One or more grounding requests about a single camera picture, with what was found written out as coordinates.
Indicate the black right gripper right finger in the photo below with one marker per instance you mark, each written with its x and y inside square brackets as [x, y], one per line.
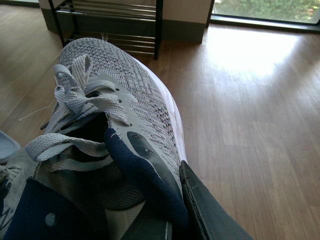
[207, 218]

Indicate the light blue slide slipper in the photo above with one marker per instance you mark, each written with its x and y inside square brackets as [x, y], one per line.
[8, 147]

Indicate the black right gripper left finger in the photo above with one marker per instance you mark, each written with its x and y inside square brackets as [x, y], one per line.
[150, 224]

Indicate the grey sneaker with navy lining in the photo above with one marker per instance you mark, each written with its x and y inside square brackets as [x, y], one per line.
[109, 147]

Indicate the black metal shoe rack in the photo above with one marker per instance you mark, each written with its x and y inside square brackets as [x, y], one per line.
[135, 26]

